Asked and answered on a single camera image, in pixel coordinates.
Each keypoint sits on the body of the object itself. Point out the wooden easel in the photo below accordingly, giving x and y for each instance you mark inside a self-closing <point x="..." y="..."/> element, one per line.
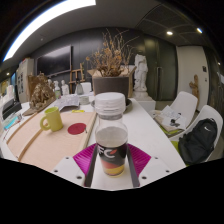
<point x="76" y="75"/>

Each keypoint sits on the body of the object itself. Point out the stack of papers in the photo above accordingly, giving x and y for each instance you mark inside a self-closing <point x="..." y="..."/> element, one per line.
<point x="170" y="118"/>

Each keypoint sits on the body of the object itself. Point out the black flat box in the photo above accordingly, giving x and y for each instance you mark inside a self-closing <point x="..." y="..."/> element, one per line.
<point x="11" y="108"/>

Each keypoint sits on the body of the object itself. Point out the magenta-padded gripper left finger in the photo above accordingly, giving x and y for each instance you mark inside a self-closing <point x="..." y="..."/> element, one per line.
<point x="85" y="159"/>

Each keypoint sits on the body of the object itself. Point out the wooden figure sculpture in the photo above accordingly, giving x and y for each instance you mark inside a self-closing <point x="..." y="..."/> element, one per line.
<point x="194" y="86"/>

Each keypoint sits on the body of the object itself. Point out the black backpack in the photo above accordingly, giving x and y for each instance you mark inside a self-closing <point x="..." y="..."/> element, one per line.
<point x="198" y="140"/>

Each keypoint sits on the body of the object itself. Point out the white cabinet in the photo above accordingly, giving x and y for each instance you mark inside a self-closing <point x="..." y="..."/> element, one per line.
<point x="25" y="80"/>

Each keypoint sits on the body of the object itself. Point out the white and green spray bottle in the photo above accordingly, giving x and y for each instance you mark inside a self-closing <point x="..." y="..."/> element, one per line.
<point x="57" y="92"/>

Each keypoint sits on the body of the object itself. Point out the dried plant in grey pot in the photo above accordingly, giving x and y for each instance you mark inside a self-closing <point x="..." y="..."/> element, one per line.
<point x="110" y="85"/>

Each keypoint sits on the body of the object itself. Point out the yellow tag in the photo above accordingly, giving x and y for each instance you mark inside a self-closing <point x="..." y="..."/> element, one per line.
<point x="78" y="111"/>

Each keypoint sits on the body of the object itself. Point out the clear white-capped drink bottle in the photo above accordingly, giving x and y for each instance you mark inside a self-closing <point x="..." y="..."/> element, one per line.
<point x="111" y="136"/>

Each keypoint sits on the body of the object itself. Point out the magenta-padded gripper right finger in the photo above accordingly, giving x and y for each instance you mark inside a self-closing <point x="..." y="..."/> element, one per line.
<point x="139" y="160"/>

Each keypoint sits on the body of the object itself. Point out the yellow-green mug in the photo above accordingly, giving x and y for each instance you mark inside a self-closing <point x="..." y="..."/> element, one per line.
<point x="53" y="119"/>

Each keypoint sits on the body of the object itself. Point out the cardboard box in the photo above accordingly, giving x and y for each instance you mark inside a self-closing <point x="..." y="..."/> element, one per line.
<point x="132" y="78"/>

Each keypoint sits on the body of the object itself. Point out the black wall screen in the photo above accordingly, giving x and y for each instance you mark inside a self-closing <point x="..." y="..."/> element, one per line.
<point x="53" y="61"/>

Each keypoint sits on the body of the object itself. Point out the colourful art print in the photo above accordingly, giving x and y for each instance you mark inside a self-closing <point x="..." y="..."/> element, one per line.
<point x="11" y="120"/>

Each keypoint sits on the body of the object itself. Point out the grey plant saucer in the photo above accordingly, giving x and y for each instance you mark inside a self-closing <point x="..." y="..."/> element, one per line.
<point x="128" y="105"/>

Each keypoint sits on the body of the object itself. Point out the white plaster torso statue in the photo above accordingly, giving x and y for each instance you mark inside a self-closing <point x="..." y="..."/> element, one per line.
<point x="140" y="75"/>

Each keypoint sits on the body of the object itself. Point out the small grey cup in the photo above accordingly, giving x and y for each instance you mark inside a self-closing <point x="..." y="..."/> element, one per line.
<point x="84" y="100"/>

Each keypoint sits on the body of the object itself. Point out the white chair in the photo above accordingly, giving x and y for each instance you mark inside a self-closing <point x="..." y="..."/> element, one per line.
<point x="208" y="113"/>
<point x="185" y="101"/>
<point x="87" y="87"/>

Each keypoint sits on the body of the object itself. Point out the flat round red coaster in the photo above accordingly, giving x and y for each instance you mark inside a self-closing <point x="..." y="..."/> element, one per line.
<point x="77" y="128"/>

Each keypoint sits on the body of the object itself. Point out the beige canvas mat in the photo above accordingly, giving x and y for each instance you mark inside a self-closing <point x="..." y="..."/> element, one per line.
<point x="50" y="146"/>

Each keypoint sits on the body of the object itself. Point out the brown carved sculpture on board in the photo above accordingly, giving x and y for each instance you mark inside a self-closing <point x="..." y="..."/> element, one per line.
<point x="41" y="95"/>

